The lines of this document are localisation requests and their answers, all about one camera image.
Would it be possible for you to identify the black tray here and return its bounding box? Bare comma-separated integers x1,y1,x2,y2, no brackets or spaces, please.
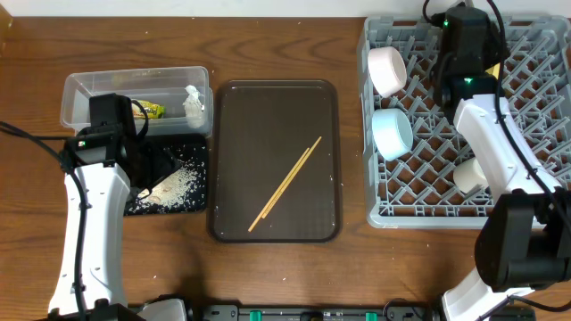
124,134,209,216

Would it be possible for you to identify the yellow plate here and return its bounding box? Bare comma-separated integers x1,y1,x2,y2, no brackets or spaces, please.
486,64,500,78

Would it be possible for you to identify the clear plastic bin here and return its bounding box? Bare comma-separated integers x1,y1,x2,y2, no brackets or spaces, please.
60,66,214,137

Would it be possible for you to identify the crumpled white tissue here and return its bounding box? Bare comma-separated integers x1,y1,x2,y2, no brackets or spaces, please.
183,85,205,128

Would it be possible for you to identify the light blue bowl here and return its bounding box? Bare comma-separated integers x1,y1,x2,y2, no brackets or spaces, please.
372,109,414,161

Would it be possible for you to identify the pale green cup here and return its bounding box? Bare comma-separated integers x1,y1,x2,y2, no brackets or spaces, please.
453,158,489,193

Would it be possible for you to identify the wooden chopsticks pair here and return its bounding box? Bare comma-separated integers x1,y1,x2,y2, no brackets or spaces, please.
248,136,322,233

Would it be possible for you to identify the pile of rice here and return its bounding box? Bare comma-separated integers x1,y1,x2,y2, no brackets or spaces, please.
126,157,208,216

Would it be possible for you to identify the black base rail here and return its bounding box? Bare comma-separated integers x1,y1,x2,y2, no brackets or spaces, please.
186,297,536,321

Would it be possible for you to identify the grey dishwasher rack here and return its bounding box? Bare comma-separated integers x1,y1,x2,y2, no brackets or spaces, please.
357,16,570,229

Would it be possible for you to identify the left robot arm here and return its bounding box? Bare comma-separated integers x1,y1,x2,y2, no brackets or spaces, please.
47,94,181,320

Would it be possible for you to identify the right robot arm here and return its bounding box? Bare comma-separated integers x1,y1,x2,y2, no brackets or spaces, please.
427,4,570,320

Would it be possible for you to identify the brown serving tray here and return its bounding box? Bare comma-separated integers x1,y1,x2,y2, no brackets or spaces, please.
207,79,343,243

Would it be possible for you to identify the yellow green snack wrapper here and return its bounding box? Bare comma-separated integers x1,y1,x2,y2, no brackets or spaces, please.
131,100,166,119

